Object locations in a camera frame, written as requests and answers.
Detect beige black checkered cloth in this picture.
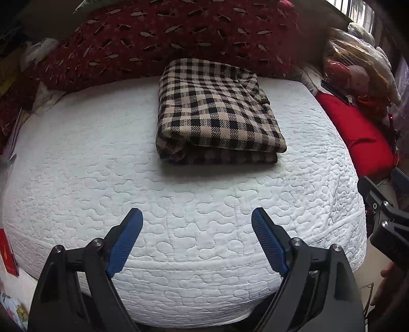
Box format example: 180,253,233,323
156,58,287,165

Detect red penguin print blanket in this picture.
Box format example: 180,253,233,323
1,1,300,143

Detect white plastic bag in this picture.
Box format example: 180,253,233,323
20,38,59,72

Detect red pillow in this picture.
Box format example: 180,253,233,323
315,92,395,180

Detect white quilted mattress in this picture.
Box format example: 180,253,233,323
2,77,367,328

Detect person's right hand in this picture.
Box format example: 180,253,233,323
371,262,408,306

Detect stuffed toys in plastic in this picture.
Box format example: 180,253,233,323
323,22,401,106

